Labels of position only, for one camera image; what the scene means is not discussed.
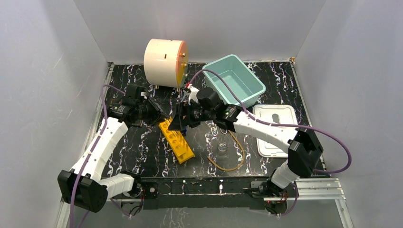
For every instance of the aluminium frame rail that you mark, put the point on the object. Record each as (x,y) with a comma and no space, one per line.
(320,189)

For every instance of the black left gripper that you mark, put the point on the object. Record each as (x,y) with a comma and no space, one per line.
(152,111)

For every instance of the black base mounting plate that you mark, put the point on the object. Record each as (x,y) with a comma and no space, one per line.
(203,192)

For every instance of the small clear glass beaker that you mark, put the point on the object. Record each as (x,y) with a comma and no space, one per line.
(222,149)

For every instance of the yellow test tube rack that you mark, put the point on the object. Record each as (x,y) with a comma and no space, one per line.
(177,142)

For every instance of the white cylindrical drum device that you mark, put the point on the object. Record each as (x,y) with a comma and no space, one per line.
(165,62)

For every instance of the teal plastic bin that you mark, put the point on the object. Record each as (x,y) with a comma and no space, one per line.
(240,79)

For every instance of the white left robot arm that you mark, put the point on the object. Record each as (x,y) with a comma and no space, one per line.
(83,185)

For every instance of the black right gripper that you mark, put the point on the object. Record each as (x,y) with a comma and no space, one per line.
(177,123)

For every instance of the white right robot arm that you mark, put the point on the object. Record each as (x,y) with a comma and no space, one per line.
(300,144)

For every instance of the white bin lid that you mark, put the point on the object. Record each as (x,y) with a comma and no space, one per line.
(276,114)

